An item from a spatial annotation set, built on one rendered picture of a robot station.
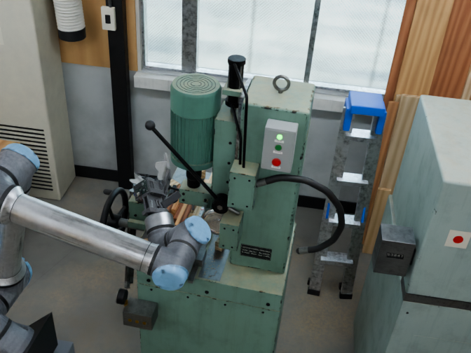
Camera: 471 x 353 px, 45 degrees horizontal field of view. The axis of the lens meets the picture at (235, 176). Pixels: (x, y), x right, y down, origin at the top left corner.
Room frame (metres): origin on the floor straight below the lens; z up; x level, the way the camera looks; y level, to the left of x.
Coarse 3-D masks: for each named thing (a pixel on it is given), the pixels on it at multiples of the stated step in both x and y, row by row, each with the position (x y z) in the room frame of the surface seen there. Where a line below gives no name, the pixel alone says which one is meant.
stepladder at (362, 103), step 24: (360, 96) 2.45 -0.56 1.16; (384, 120) 2.36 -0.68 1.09; (336, 144) 2.39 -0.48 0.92; (336, 168) 2.36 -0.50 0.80; (336, 192) 2.34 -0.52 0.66; (360, 192) 2.34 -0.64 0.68; (336, 216) 2.34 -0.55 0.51; (360, 216) 2.32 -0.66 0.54; (360, 240) 2.30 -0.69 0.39; (336, 264) 2.25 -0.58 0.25; (312, 288) 2.26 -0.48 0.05
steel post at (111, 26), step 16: (112, 0) 3.09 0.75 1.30; (112, 16) 3.06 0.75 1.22; (112, 32) 3.09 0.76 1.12; (112, 48) 3.09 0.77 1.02; (112, 64) 3.09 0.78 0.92; (128, 64) 3.14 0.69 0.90; (112, 80) 3.09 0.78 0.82; (128, 80) 3.13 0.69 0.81; (112, 96) 3.09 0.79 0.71; (128, 96) 3.11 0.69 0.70; (128, 112) 3.10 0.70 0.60; (128, 128) 3.08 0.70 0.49; (128, 144) 3.08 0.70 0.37; (128, 160) 3.08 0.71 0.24; (128, 176) 3.09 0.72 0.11
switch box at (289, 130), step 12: (276, 120) 1.60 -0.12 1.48; (264, 132) 1.56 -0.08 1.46; (276, 132) 1.55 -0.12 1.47; (288, 132) 1.54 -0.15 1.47; (264, 144) 1.55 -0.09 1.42; (288, 144) 1.54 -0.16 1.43; (264, 156) 1.55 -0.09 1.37; (276, 156) 1.54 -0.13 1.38; (288, 156) 1.54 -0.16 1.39; (264, 168) 1.55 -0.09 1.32; (276, 168) 1.54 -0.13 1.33; (288, 168) 1.54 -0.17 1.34
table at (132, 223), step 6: (180, 168) 2.11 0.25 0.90; (174, 174) 2.06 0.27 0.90; (180, 174) 2.06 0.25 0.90; (210, 174) 2.08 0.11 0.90; (180, 180) 2.02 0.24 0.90; (132, 222) 1.75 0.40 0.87; (138, 222) 1.75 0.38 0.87; (138, 228) 1.75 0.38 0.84; (144, 228) 1.74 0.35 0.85; (144, 234) 1.65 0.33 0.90
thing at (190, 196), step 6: (186, 180) 1.80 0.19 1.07; (180, 186) 1.75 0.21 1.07; (186, 186) 1.75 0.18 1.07; (210, 186) 1.77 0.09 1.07; (180, 192) 1.74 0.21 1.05; (186, 192) 1.73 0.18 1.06; (192, 192) 1.73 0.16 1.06; (198, 192) 1.73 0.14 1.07; (204, 192) 1.73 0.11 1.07; (180, 198) 1.74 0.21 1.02; (186, 198) 1.73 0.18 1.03; (192, 198) 1.73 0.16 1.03; (198, 198) 1.73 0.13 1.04; (204, 198) 1.72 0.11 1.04; (210, 198) 1.72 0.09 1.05; (192, 204) 1.73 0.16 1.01; (198, 204) 1.73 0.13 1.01; (210, 204) 1.72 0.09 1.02
